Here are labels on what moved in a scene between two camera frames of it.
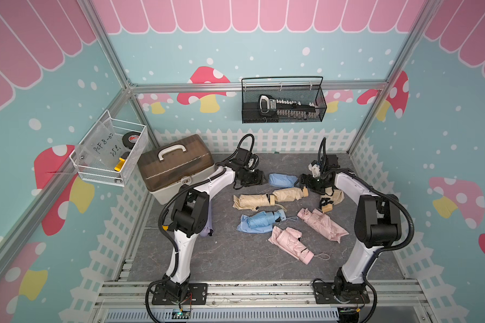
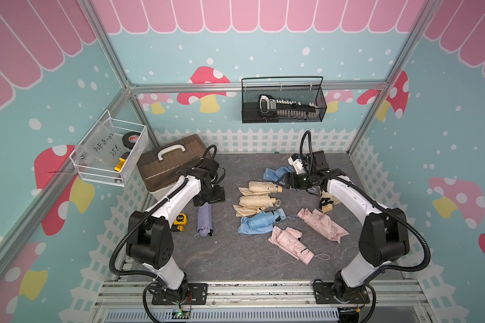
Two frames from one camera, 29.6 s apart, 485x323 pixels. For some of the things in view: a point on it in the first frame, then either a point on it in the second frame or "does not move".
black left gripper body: (250, 177) -> (211, 195)
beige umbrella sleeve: (336, 196) does not move
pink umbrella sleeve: (323, 223) does not move
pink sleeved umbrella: (289, 239) does not move
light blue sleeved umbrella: (263, 221) does not move
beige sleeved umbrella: (289, 194) -> (260, 188)
